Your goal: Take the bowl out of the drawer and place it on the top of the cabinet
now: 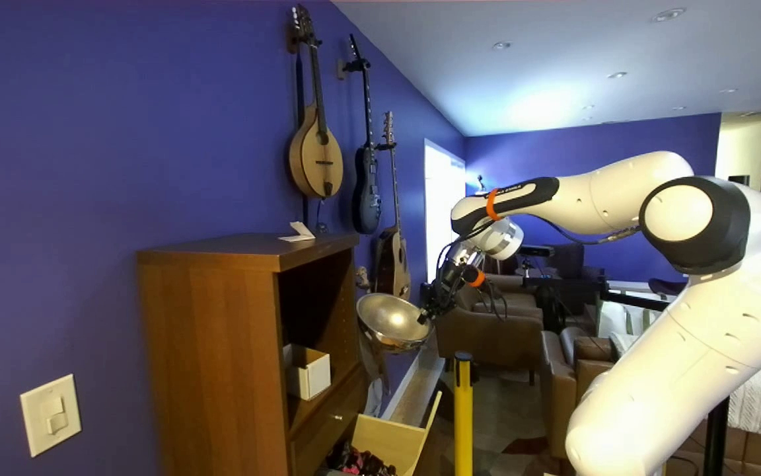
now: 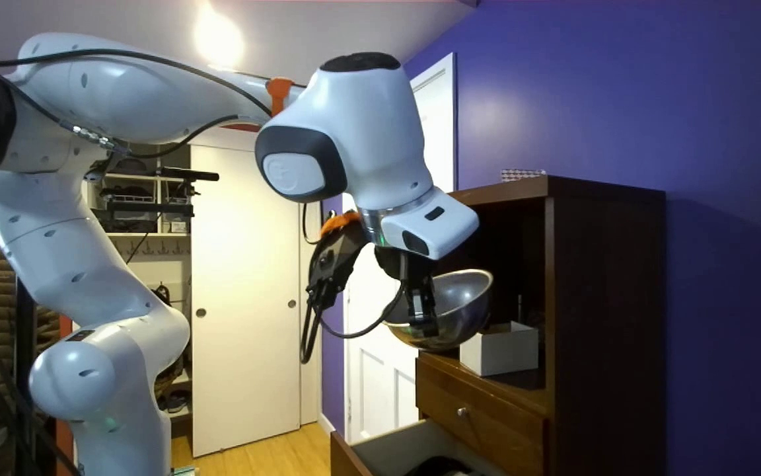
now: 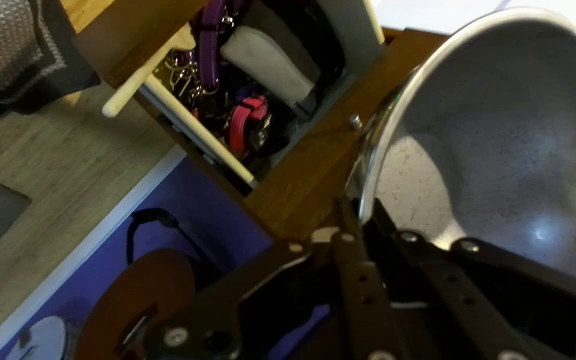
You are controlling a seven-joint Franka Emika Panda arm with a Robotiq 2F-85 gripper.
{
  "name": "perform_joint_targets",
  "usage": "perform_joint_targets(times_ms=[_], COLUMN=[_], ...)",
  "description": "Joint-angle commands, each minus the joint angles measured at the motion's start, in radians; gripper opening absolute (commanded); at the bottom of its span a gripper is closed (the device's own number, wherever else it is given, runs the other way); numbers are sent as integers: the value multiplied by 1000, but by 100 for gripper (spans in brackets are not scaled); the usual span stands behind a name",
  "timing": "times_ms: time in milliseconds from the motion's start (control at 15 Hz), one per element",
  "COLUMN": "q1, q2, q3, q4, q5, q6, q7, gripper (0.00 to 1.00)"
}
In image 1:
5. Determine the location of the white cardboard box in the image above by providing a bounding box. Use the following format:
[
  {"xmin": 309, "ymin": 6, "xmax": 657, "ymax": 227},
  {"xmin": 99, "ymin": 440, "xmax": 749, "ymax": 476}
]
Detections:
[{"xmin": 282, "ymin": 341, "xmax": 332, "ymax": 405}]

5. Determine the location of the dark low furniture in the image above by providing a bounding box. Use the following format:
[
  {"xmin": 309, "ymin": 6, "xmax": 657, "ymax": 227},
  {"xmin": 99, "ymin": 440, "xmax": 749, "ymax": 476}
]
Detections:
[{"xmin": 520, "ymin": 242, "xmax": 612, "ymax": 306}]

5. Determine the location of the silver metal bowl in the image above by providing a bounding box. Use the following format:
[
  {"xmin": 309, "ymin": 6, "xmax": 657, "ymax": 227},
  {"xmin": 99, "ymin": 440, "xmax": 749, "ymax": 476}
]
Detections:
[{"xmin": 355, "ymin": 292, "xmax": 434, "ymax": 353}]

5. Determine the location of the dark brown wooden cabinet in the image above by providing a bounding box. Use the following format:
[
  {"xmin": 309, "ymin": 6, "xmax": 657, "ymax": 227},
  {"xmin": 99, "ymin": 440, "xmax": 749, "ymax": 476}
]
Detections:
[{"xmin": 134, "ymin": 231, "xmax": 376, "ymax": 476}]

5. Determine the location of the dark blue electric guitar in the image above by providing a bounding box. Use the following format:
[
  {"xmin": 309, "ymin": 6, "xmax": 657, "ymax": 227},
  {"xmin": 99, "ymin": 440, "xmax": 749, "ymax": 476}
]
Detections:
[{"xmin": 338, "ymin": 31, "xmax": 387, "ymax": 235}]

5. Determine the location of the open light wood drawer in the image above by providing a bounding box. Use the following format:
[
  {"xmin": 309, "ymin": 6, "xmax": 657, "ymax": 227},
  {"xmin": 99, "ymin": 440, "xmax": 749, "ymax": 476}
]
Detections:
[{"xmin": 322, "ymin": 339, "xmax": 450, "ymax": 476}]

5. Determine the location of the brown sofa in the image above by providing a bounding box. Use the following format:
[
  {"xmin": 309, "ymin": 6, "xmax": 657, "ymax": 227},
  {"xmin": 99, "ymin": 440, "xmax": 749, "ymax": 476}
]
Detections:
[{"xmin": 437, "ymin": 283, "xmax": 548, "ymax": 372}]

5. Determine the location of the red plastic item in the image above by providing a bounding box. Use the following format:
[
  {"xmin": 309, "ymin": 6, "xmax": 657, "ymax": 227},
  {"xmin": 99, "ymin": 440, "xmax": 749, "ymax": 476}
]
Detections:
[{"xmin": 340, "ymin": 446, "xmax": 387, "ymax": 476}]

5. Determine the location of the cream wall switch plate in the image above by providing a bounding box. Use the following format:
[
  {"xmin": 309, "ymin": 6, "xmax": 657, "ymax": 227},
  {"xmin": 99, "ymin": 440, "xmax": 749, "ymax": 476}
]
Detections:
[{"xmin": 19, "ymin": 372, "xmax": 84, "ymax": 461}]

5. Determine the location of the black stand pole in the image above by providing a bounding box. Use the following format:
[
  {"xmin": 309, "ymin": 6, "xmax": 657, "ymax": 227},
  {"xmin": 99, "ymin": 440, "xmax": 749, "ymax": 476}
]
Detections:
[{"xmin": 702, "ymin": 394, "xmax": 734, "ymax": 476}]

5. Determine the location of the small white card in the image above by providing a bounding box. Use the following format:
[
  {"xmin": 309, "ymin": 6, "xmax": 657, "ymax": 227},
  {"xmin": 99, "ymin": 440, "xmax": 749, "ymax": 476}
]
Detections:
[{"xmin": 276, "ymin": 219, "xmax": 318, "ymax": 247}]

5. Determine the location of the yellow post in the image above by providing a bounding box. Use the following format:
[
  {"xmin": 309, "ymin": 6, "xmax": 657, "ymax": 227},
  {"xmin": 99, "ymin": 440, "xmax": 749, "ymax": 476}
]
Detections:
[{"xmin": 451, "ymin": 349, "xmax": 478, "ymax": 476}]

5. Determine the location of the bright white window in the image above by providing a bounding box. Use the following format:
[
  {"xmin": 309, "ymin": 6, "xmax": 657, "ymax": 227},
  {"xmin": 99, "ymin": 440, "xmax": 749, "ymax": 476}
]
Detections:
[{"xmin": 421, "ymin": 137, "xmax": 471, "ymax": 286}]

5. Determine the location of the brown armchair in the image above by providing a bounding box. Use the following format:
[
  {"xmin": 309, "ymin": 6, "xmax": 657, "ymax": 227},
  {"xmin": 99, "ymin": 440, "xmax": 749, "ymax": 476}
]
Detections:
[{"xmin": 537, "ymin": 326, "xmax": 631, "ymax": 461}]

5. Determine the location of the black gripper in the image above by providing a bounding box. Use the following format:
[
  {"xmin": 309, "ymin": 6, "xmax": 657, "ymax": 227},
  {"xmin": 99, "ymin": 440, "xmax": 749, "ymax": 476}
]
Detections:
[{"xmin": 418, "ymin": 255, "xmax": 487, "ymax": 326}]

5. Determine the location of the tan mandolin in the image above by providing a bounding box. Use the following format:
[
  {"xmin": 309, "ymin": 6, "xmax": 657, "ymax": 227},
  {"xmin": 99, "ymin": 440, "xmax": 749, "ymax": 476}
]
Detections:
[{"xmin": 285, "ymin": 4, "xmax": 348, "ymax": 201}]

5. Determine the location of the small brown acoustic guitar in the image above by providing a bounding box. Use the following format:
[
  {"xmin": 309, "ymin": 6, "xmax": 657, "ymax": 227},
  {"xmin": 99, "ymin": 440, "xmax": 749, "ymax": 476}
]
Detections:
[{"xmin": 369, "ymin": 109, "xmax": 416, "ymax": 301}]

